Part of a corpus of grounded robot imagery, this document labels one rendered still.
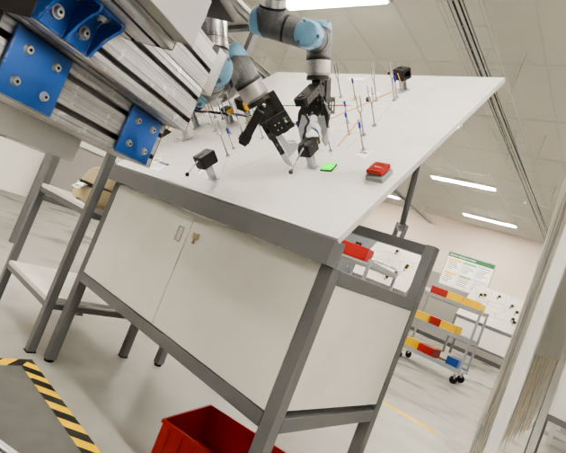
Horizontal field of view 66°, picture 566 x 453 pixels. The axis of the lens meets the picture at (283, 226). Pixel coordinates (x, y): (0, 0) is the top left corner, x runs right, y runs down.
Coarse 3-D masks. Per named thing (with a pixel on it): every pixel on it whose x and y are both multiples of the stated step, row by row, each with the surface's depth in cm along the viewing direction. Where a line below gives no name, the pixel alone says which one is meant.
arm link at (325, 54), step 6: (324, 24) 127; (330, 24) 128; (330, 30) 128; (330, 36) 129; (330, 42) 129; (324, 48) 127; (330, 48) 130; (306, 54) 131; (312, 54) 129; (318, 54) 129; (324, 54) 129; (330, 54) 131
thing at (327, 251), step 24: (120, 168) 178; (144, 192) 163; (168, 192) 153; (192, 192) 145; (216, 216) 134; (240, 216) 128; (264, 216) 122; (264, 240) 120; (288, 240) 114; (312, 240) 110; (336, 264) 109
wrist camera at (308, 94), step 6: (312, 84) 133; (318, 84) 131; (306, 90) 131; (312, 90) 129; (318, 90) 131; (300, 96) 127; (306, 96) 126; (312, 96) 128; (300, 102) 127; (306, 102) 127
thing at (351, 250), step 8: (344, 240) 404; (344, 248) 402; (352, 248) 398; (360, 248) 394; (368, 248) 390; (344, 256) 393; (352, 256) 396; (360, 256) 392; (368, 256) 394; (352, 264) 475; (360, 264) 431; (368, 264) 380; (376, 264) 393; (384, 264) 472; (384, 272) 415; (392, 272) 434; (400, 272) 456; (392, 280) 449; (392, 288) 449
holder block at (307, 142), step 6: (306, 138) 136; (312, 138) 135; (300, 144) 134; (306, 144) 132; (312, 144) 133; (300, 150) 134; (306, 150) 132; (312, 150) 134; (300, 156) 135; (306, 156) 134
